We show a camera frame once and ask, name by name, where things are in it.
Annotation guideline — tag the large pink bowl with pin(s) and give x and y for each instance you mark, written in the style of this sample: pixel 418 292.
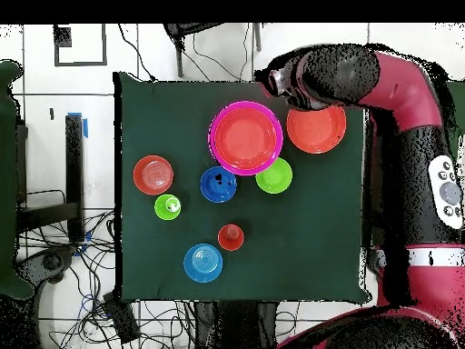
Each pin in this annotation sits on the large pink bowl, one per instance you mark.
pixel 212 152

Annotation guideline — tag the large orange bowl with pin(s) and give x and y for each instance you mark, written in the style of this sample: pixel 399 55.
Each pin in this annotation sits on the large orange bowl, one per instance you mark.
pixel 316 131
pixel 245 138

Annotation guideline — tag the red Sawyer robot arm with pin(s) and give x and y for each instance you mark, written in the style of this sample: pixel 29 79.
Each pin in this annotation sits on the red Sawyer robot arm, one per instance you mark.
pixel 410 91

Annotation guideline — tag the dark blue bowl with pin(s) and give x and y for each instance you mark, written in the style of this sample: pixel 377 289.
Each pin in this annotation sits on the dark blue bowl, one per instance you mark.
pixel 218 192

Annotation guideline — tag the orange cup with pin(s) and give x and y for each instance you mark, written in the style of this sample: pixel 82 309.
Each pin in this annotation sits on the orange cup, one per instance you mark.
pixel 230 237

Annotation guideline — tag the green bowl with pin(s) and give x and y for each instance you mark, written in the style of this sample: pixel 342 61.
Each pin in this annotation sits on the green bowl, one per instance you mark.
pixel 278 180

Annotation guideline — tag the green cup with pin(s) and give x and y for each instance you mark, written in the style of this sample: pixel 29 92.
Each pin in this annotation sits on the green cup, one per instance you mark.
pixel 161 209

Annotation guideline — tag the small light blue bowl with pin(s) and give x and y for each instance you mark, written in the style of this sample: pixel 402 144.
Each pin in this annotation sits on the small light blue bowl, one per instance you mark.
pixel 203 262

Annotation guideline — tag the small orange bowl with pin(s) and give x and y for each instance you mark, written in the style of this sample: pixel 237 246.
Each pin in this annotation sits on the small orange bowl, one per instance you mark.
pixel 153 175

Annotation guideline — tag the dark green table cloth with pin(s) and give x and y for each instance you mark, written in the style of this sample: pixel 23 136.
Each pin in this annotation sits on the dark green table cloth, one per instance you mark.
pixel 163 254

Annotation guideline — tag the black power strip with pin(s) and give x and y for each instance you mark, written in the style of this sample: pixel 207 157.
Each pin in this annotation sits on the black power strip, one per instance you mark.
pixel 121 320

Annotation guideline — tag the green cloth on side table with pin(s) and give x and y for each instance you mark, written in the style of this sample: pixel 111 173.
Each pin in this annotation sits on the green cloth on side table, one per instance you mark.
pixel 7 181
pixel 458 109

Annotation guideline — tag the black table frame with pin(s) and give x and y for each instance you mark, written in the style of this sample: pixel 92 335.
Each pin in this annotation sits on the black table frame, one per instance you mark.
pixel 74 163

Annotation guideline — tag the grey pedestal foot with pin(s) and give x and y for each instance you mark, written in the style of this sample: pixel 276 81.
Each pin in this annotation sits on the grey pedestal foot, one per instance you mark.
pixel 51 261

